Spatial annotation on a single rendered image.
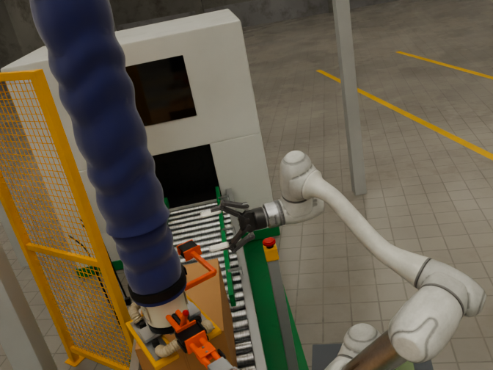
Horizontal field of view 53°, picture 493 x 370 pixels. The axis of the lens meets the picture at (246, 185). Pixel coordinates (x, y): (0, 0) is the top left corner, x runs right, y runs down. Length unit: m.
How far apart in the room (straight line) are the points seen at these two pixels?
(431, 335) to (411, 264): 0.25
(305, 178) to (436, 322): 0.56
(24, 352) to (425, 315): 2.42
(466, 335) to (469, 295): 2.06
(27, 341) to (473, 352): 2.64
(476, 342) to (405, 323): 2.15
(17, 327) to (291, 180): 2.03
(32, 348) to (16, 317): 0.23
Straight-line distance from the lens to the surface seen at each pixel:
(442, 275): 1.53
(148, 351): 2.07
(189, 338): 1.84
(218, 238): 3.75
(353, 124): 4.94
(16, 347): 3.25
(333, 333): 3.58
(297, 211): 1.69
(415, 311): 1.42
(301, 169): 1.57
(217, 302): 2.44
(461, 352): 3.46
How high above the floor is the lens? 2.40
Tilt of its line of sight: 24 degrees down
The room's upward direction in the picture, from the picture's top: 11 degrees counter-clockwise
